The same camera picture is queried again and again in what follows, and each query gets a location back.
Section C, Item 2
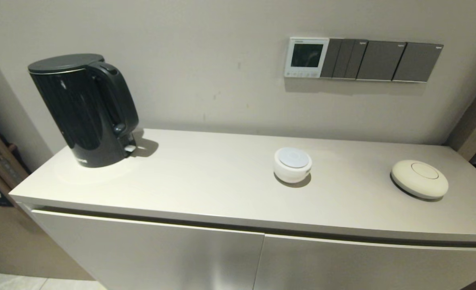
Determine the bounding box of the white wall thermostat panel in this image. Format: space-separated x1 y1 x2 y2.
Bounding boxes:
284 37 330 79

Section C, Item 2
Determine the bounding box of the small white round speaker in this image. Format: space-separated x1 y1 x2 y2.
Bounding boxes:
273 147 313 184

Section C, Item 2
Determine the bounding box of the white sideboard cabinet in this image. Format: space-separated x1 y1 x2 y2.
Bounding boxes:
8 128 476 290

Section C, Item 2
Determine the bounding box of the black electric kettle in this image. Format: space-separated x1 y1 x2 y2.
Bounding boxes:
27 53 139 168

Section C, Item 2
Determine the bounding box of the cream flat round device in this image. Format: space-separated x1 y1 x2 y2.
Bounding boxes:
390 159 449 200

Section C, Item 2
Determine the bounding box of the metal door lock plate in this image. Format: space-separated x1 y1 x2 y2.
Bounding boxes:
0 143 25 182

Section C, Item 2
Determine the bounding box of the grey single wall switch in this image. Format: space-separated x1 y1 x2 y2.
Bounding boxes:
392 42 444 83
356 40 407 82

